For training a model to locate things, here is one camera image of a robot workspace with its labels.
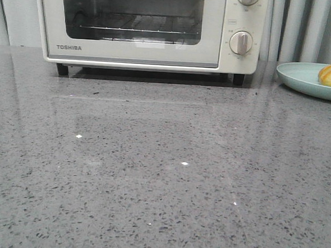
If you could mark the cream Toshiba toaster oven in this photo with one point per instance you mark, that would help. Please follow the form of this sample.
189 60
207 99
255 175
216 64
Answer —
237 17

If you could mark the lower cream oven knob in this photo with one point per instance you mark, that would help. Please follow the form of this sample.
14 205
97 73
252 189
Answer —
241 42

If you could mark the metal wire oven rack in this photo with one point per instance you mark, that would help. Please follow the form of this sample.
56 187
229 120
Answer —
136 28

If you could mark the teal round plate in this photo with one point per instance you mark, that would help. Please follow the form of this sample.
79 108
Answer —
303 77

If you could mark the glass oven door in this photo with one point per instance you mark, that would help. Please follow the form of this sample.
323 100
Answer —
58 14

